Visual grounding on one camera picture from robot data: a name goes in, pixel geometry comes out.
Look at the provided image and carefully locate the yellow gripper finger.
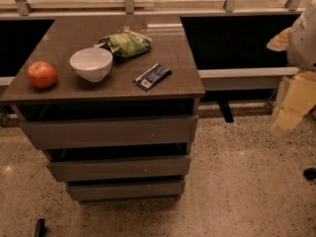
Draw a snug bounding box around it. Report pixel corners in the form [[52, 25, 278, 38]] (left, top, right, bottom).
[[267, 28, 291, 51], [275, 71, 316, 131]]

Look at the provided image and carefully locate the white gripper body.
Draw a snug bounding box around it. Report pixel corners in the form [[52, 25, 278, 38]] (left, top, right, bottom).
[[269, 70, 316, 137]]

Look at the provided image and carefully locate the grey drawer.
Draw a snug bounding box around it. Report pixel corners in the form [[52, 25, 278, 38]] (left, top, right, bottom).
[[21, 115, 198, 149], [47, 155, 191, 182], [67, 180, 185, 201]]

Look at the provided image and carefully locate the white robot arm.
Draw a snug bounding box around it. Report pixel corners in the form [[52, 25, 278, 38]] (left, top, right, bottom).
[[267, 0, 316, 136]]

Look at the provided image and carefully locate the grey top drawer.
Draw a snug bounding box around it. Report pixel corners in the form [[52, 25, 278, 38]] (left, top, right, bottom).
[[21, 115, 198, 149]]

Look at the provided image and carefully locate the grey bottom drawer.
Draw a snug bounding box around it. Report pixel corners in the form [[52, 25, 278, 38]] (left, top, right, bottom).
[[67, 180, 185, 201]]

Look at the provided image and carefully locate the grey drawer cabinet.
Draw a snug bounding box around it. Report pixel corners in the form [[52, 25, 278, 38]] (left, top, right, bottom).
[[1, 16, 204, 202]]

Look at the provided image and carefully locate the black object right floor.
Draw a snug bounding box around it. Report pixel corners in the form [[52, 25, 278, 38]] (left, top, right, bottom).
[[303, 168, 316, 181]]

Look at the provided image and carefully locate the dark blue snack packet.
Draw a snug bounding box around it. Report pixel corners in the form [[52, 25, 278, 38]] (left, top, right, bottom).
[[133, 63, 172, 92]]

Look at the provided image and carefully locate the green chip bag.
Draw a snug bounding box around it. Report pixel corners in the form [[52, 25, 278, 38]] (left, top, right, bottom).
[[94, 32, 151, 58]]

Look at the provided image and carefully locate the white ceramic bowl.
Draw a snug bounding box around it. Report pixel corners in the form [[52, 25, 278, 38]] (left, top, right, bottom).
[[70, 47, 113, 82]]

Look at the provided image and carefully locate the red apple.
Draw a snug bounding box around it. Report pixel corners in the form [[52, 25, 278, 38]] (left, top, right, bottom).
[[27, 61, 57, 89]]

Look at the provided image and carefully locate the black object on floor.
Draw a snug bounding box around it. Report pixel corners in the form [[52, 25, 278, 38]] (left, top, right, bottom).
[[34, 218, 45, 237]]

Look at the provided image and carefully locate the grey wall rail bench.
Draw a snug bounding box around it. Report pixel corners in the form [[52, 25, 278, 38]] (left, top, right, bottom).
[[198, 67, 298, 122]]

